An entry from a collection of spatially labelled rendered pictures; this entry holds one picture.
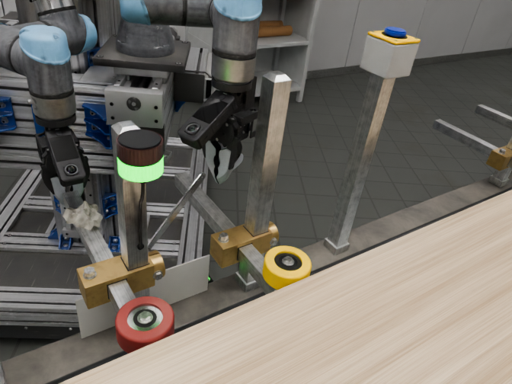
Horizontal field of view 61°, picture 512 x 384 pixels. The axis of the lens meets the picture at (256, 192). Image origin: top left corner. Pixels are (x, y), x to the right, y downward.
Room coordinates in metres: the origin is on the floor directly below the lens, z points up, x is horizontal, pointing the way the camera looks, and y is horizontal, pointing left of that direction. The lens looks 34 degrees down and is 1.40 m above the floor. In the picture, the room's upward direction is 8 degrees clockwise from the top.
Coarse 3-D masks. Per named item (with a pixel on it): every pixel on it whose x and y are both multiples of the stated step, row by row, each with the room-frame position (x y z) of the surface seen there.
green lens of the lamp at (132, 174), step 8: (160, 160) 0.50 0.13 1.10; (120, 168) 0.48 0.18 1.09; (128, 168) 0.47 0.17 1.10; (136, 168) 0.47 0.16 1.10; (144, 168) 0.48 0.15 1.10; (152, 168) 0.48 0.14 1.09; (160, 168) 0.49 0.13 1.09; (120, 176) 0.48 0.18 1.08; (128, 176) 0.47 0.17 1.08; (136, 176) 0.47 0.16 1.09; (144, 176) 0.48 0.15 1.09; (152, 176) 0.48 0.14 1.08
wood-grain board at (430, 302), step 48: (432, 240) 0.67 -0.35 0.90; (480, 240) 0.69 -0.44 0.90; (288, 288) 0.49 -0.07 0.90; (336, 288) 0.51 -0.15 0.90; (384, 288) 0.52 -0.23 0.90; (432, 288) 0.54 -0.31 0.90; (480, 288) 0.55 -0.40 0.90; (192, 336) 0.38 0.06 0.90; (240, 336) 0.39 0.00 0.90; (288, 336) 0.40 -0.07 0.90; (336, 336) 0.41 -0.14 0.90; (384, 336) 0.42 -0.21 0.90; (432, 336) 0.44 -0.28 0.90; (480, 336) 0.45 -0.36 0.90
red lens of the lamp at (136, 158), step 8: (160, 144) 0.50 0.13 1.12; (120, 152) 0.48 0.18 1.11; (128, 152) 0.47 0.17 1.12; (136, 152) 0.47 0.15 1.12; (144, 152) 0.48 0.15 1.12; (152, 152) 0.48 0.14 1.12; (160, 152) 0.49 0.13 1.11; (120, 160) 0.48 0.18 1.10; (128, 160) 0.47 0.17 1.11; (136, 160) 0.47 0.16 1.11; (144, 160) 0.48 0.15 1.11; (152, 160) 0.48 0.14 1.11
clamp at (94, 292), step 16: (160, 256) 0.56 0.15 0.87; (80, 272) 0.50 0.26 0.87; (112, 272) 0.51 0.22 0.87; (128, 272) 0.51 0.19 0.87; (144, 272) 0.52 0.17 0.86; (160, 272) 0.54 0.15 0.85; (80, 288) 0.50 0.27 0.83; (96, 288) 0.48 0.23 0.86; (144, 288) 0.52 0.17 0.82; (96, 304) 0.47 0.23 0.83
